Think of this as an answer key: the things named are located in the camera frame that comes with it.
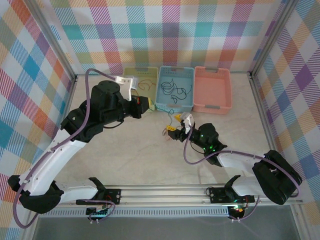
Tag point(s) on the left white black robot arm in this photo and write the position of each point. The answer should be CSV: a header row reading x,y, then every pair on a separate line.
x,y
50,162

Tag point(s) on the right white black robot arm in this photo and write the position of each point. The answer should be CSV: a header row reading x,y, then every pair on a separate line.
x,y
237,161

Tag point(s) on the green plastic basket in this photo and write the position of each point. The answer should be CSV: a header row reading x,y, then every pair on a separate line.
x,y
147,73

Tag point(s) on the blue plastic basket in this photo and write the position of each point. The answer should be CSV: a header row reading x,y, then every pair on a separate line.
x,y
185,80

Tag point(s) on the pink plastic basket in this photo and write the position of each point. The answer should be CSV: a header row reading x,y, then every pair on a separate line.
x,y
212,87

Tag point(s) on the aluminium floor frame bar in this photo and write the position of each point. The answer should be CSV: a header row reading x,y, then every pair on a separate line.
x,y
70,97
267,125

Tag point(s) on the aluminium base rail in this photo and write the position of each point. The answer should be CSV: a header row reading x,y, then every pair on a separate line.
x,y
162,193

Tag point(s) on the aluminium frame post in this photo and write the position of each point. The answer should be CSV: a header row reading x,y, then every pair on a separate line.
x,y
53,42
271,37

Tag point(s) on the aluminium frame leg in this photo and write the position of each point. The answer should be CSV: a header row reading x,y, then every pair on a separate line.
x,y
298,220
31,232

